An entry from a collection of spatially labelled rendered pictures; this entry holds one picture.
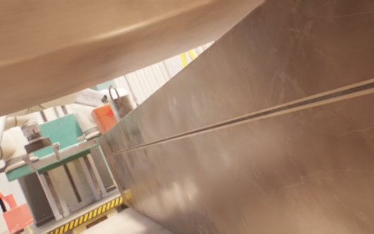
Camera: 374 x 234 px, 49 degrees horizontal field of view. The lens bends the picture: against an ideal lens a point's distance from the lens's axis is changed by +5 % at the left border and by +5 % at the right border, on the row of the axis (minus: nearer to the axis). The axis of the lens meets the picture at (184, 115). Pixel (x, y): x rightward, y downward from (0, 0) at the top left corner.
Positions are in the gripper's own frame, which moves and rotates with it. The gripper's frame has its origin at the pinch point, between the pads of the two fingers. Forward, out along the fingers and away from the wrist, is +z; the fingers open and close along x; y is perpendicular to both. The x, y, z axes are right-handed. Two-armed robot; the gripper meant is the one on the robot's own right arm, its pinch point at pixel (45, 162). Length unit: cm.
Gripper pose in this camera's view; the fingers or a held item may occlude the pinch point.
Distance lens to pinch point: 236.9
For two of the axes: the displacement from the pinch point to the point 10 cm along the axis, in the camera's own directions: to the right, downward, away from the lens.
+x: -8.3, 3.6, -4.2
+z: 3.9, 9.2, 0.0
